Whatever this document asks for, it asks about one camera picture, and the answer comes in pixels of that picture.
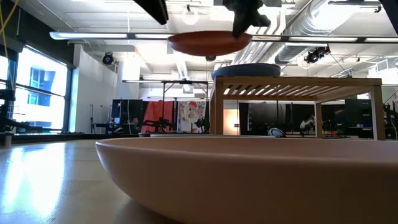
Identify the orange lit panel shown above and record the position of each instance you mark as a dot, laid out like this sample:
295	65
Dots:
231	123

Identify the black stage light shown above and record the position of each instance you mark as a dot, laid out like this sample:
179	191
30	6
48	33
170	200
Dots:
317	54

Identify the peach plate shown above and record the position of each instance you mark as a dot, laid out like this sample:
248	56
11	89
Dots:
248	180

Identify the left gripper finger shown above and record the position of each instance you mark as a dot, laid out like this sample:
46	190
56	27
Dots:
155	9

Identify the black plate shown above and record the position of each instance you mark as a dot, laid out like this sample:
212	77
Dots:
143	135

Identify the black background machine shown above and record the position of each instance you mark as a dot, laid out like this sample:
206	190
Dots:
6	95

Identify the silver ventilation duct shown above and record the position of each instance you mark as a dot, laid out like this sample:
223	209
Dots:
311	18

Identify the orange plate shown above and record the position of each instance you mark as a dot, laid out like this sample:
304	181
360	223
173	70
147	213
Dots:
205	43

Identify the round white pendant lamp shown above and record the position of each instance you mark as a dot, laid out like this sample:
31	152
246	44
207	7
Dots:
190	17

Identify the floral hanging cloth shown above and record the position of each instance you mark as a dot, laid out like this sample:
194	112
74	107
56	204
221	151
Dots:
189	112

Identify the large window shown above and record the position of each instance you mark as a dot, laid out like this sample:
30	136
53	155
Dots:
40	93

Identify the black ceiling spotlight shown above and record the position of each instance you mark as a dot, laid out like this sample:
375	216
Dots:
107	58

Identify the black ceiling dome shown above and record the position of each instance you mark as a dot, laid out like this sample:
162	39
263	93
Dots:
210	58

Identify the person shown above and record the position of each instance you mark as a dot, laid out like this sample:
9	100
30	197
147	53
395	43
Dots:
308	123
135	121

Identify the red hanging cloth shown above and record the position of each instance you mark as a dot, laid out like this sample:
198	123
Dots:
155	112

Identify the wooden slatted shelf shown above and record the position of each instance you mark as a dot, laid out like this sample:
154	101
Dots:
295	82

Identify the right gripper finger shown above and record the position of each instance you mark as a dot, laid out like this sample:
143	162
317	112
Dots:
242	26

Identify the blue plate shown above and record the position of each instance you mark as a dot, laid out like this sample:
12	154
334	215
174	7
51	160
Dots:
245	71

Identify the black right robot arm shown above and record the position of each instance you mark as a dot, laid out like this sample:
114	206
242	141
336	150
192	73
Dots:
393	9

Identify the black aluminium table frame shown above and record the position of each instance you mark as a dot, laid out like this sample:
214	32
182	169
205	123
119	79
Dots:
77	137

